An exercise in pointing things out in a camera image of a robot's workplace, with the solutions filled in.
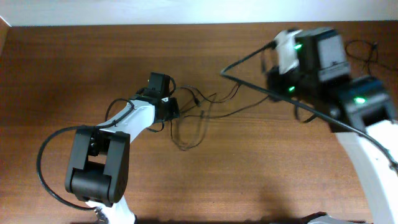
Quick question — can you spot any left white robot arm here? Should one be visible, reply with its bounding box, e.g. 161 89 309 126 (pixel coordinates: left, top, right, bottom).
65 72 179 223

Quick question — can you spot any black usb cable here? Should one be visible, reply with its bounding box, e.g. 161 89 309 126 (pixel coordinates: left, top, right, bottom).
167 82 270 152
344 39 398 73

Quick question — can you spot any right camera black cable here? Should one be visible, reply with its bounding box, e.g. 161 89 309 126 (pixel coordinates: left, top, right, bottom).
220 40 398 175

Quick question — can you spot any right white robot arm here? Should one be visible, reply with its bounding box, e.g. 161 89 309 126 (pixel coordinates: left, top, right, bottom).
267 27 397 223

